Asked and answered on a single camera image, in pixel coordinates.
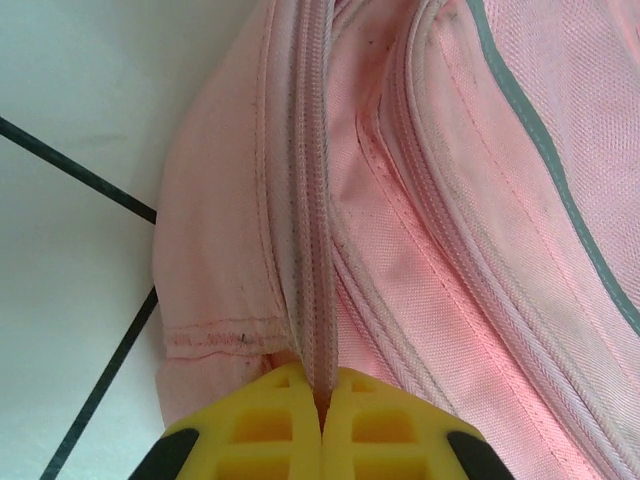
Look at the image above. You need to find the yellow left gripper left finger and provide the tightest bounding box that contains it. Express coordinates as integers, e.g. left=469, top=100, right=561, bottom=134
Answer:
left=130, top=362, right=324, bottom=480

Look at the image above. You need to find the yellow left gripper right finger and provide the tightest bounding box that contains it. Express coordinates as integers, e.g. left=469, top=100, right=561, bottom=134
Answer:
left=319, top=366, right=511, bottom=480

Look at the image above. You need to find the pink student backpack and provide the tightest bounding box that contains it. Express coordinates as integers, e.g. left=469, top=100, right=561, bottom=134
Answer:
left=149, top=0, right=640, bottom=480

